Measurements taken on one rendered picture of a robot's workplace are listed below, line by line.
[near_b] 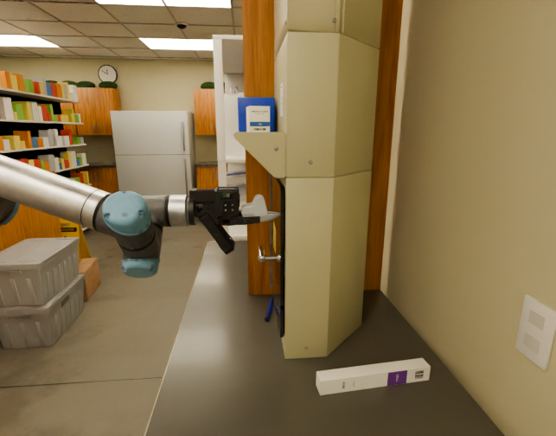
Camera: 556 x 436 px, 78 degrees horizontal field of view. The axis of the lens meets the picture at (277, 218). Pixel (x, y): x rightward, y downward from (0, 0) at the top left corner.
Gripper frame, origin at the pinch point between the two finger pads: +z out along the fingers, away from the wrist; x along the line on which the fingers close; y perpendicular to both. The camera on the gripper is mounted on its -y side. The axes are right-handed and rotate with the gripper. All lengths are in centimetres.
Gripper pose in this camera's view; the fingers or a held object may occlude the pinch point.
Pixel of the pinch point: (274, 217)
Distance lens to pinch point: 84.6
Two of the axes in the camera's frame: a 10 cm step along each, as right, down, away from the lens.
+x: -0.9, -2.4, 9.7
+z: 10.0, -0.2, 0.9
